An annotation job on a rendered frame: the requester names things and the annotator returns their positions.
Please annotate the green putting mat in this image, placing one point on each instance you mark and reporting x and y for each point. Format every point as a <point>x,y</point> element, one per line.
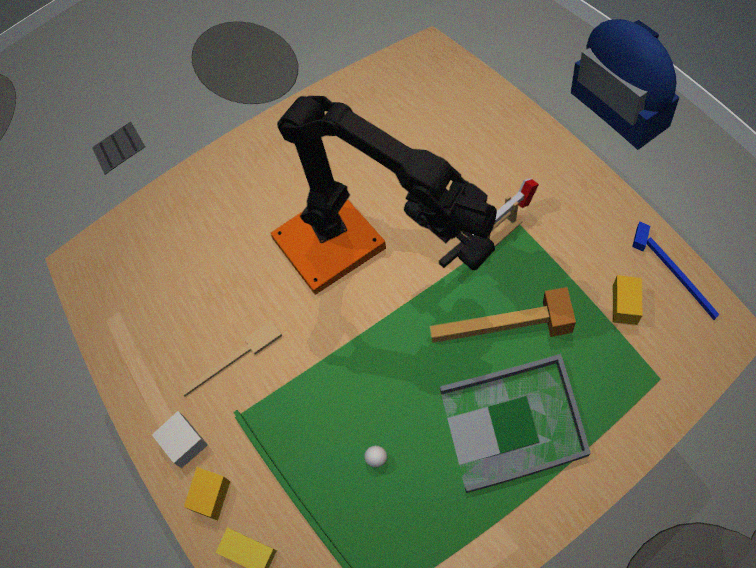
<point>383,389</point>

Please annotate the blue putter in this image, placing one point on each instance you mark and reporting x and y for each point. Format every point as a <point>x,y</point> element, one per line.
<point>640,241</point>

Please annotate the white golf ball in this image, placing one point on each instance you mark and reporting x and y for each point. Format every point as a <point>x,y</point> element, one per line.
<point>376,456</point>

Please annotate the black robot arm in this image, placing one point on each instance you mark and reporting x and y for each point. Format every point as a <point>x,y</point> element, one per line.
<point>420,172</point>

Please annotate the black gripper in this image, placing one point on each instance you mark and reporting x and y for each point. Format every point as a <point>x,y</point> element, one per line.
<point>473,254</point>

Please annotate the wooden mallet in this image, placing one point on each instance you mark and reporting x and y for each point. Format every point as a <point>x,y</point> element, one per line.
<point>557,312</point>

